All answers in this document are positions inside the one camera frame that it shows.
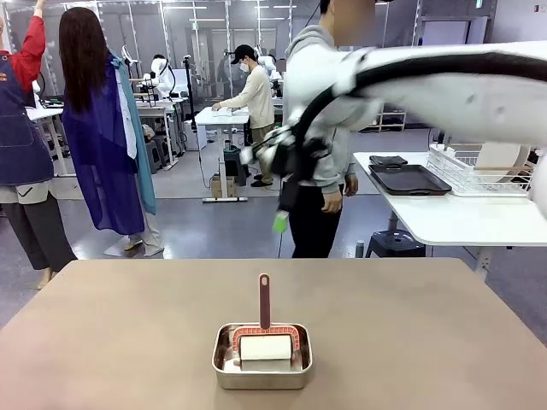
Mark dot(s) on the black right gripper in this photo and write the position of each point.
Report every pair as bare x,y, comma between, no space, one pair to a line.
299,158

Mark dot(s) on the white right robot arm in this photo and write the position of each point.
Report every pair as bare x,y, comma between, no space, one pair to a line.
470,102

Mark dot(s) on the person's right forearm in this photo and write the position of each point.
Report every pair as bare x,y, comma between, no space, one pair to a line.
334,179

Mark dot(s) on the person's left forearm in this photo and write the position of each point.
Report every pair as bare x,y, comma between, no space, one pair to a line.
350,162

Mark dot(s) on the person's right hand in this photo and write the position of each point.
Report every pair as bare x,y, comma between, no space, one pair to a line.
332,202

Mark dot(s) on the person's left hand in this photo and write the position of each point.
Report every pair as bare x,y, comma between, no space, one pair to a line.
351,185

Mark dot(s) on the dark green stool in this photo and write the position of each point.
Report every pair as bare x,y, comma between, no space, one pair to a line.
234,171

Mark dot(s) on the cardboard box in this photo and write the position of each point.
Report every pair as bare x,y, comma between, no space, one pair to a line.
222,188

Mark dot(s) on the small grey bottle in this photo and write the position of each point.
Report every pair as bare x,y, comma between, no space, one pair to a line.
360,250

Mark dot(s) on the black metal stool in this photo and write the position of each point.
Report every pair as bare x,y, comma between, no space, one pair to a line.
395,243

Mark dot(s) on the white background desk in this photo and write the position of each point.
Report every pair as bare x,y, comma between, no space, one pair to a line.
222,117

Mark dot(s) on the folded dark cloth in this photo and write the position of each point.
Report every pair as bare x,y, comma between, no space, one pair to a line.
388,160

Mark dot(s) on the person in cream sweater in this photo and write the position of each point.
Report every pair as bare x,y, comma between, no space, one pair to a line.
256,98

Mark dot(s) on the flat black tray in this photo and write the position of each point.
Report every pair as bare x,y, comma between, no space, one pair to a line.
406,179

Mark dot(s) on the person in grey hoodie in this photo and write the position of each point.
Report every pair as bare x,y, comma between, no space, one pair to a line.
312,77

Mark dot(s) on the white shoe rack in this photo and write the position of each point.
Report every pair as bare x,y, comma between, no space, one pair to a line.
391,121

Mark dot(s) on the rectangular stainless steel tin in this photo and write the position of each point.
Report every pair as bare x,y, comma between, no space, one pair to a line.
260,380

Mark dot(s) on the large white side table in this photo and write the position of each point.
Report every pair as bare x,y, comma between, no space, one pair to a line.
470,218

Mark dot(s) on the white humanoid background robot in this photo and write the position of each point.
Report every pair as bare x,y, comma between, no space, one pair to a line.
160,77

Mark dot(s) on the long haired mannequin blue robe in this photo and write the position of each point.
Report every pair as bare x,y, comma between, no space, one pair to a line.
98,149

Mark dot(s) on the white plate in rack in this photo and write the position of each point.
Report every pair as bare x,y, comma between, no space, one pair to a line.
500,156

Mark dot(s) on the mannequin with denim apron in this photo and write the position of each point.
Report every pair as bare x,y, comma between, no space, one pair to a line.
21,128

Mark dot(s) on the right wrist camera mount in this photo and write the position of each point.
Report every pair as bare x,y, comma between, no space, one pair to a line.
256,154

